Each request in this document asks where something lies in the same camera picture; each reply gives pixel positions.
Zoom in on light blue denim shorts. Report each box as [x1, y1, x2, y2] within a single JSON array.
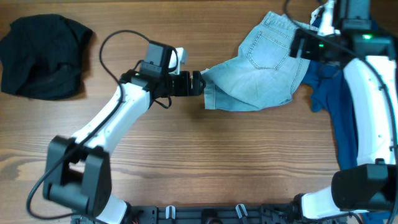
[[201, 12, 310, 111]]

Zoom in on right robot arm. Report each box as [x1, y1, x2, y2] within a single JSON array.
[[290, 1, 397, 222]]

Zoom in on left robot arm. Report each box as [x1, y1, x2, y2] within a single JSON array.
[[43, 41, 205, 223]]

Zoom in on dark blue t-shirt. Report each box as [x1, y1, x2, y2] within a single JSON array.
[[301, 17, 392, 224]]

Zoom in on black crumpled garment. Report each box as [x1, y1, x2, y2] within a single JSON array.
[[1, 14, 93, 100]]

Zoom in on right black cable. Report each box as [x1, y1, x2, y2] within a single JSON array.
[[283, 0, 398, 224]]

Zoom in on black cable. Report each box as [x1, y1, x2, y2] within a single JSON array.
[[283, 0, 398, 224], [26, 29, 150, 220]]

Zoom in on left black cable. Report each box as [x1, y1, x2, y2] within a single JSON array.
[[26, 29, 150, 220]]

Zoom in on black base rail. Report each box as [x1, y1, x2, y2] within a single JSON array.
[[70, 203, 343, 224]]

